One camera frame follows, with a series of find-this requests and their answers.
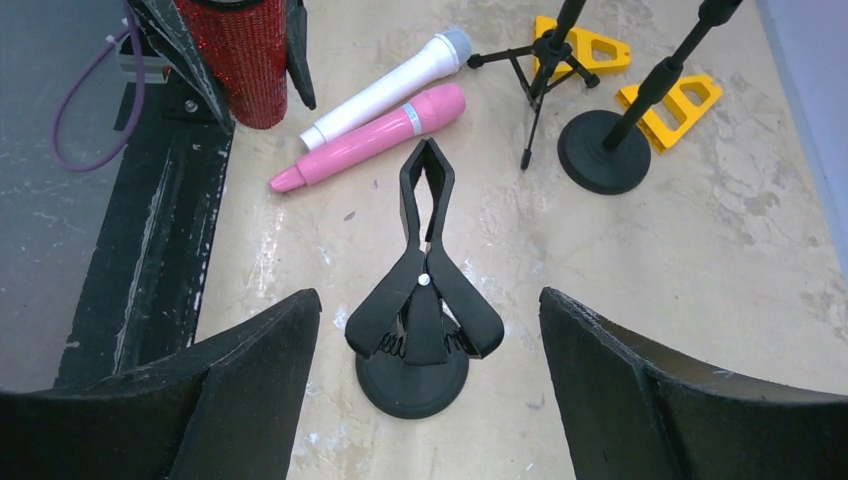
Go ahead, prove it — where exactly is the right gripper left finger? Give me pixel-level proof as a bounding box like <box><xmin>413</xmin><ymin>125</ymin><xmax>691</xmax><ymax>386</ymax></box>
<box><xmin>1</xmin><ymin>289</ymin><xmax>322</xmax><ymax>479</ymax></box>

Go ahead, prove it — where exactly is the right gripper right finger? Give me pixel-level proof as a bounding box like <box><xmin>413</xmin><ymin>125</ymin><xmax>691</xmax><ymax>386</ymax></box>
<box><xmin>539</xmin><ymin>287</ymin><xmax>847</xmax><ymax>479</ymax></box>

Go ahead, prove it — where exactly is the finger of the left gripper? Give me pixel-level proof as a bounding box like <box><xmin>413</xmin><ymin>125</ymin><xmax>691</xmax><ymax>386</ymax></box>
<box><xmin>286</xmin><ymin>0</ymin><xmax>317</xmax><ymax>110</ymax></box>
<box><xmin>128</xmin><ymin>0</ymin><xmax>235</xmax><ymax>133</ymax></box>

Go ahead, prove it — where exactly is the white toy microphone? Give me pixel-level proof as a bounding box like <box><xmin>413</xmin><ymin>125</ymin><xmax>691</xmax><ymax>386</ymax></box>
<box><xmin>299</xmin><ymin>28</ymin><xmax>472</xmax><ymax>151</ymax></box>

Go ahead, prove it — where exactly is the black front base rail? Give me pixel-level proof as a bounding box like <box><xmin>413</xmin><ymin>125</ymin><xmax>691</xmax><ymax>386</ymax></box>
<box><xmin>55</xmin><ymin>73</ymin><xmax>232</xmax><ymax>387</ymax></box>

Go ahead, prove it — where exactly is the black left round-base stand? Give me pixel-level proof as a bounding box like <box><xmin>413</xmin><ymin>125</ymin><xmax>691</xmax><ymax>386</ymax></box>
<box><xmin>557</xmin><ymin>0</ymin><xmax>741</xmax><ymax>195</ymax></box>

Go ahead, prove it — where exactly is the black round-base mic stand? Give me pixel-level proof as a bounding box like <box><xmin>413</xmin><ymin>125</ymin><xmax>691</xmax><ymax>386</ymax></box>
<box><xmin>345</xmin><ymin>138</ymin><xmax>505</xmax><ymax>420</ymax></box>

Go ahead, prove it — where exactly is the black tripod shock-mount stand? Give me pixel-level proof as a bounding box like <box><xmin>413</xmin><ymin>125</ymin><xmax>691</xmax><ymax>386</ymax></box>
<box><xmin>467</xmin><ymin>0</ymin><xmax>600</xmax><ymax>171</ymax></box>

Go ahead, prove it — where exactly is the red glitter microphone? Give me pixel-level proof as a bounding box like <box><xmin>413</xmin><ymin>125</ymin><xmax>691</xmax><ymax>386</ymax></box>
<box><xmin>175</xmin><ymin>0</ymin><xmax>287</xmax><ymax>130</ymax></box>

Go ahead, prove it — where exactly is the pink toy microphone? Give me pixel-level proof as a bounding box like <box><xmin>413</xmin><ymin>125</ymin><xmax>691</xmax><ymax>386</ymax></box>
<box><xmin>269</xmin><ymin>83</ymin><xmax>466</xmax><ymax>193</ymax></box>

